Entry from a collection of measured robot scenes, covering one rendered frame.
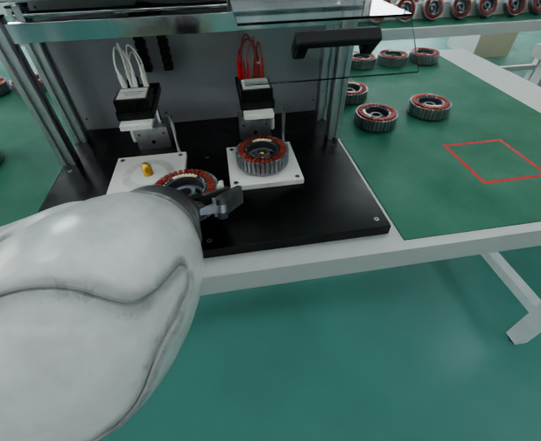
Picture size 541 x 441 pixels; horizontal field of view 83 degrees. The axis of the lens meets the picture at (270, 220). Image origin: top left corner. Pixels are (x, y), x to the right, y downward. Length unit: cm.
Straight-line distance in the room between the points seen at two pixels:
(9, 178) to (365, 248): 79
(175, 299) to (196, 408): 107
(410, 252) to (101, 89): 79
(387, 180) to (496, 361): 94
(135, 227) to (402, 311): 132
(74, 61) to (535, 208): 102
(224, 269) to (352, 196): 29
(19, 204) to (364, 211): 69
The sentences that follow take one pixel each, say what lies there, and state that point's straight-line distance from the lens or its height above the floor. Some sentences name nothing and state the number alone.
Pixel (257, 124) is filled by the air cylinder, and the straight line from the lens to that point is 77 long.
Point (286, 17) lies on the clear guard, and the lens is 50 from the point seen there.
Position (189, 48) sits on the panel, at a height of 95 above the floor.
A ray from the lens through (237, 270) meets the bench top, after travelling 52.
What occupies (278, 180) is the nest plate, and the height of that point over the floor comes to 78.
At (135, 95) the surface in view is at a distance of 69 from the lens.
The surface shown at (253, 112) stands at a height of 88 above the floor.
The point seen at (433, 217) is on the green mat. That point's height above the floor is 75.
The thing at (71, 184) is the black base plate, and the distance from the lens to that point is 77.
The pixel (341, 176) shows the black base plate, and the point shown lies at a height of 77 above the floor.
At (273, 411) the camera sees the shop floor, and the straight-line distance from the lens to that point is 119.
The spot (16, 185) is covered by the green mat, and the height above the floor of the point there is 75.
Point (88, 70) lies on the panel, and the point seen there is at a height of 91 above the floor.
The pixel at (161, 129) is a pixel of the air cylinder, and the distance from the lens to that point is 78.
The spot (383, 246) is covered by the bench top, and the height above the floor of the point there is 75.
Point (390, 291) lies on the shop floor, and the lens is 146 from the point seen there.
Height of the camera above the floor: 116
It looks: 45 degrees down
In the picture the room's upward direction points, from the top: 1 degrees counter-clockwise
